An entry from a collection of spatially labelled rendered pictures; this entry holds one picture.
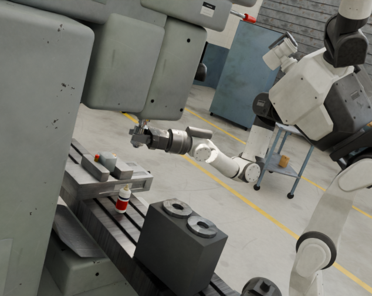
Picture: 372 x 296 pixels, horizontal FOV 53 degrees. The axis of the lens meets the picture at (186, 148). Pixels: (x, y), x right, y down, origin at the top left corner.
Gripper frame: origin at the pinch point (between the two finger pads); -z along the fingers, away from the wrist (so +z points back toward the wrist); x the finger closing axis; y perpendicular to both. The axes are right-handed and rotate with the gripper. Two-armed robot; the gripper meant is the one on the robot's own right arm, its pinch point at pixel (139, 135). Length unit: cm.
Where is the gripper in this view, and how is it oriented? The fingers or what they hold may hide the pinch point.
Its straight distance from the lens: 131.7
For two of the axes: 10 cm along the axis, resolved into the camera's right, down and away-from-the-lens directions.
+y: -2.9, 9.0, 3.2
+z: 9.0, 1.5, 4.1
